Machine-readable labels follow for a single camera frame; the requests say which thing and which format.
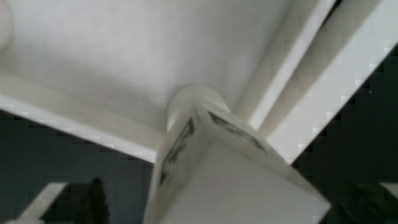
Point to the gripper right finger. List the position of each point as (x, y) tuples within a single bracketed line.
[(367, 205)]

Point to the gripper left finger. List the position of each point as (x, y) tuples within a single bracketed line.
[(71, 204)]

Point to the white table leg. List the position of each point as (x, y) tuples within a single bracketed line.
[(225, 182)]

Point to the white square tabletop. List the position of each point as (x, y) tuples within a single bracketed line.
[(101, 55)]

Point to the white U-shaped fence wall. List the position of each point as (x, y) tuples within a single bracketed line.
[(355, 42)]

